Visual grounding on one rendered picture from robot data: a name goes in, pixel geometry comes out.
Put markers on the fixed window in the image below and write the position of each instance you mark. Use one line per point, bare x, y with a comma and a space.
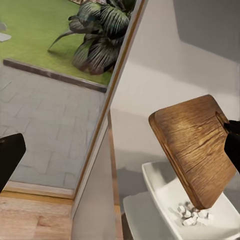
58, 63

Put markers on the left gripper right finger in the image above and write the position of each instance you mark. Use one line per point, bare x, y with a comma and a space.
232, 149

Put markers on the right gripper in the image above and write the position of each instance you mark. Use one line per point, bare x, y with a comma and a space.
233, 126

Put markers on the cutting board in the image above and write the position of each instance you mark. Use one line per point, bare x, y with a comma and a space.
192, 135

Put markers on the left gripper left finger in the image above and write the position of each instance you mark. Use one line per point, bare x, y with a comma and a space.
12, 149

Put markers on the bowl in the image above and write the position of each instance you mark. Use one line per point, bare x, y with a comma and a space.
168, 194

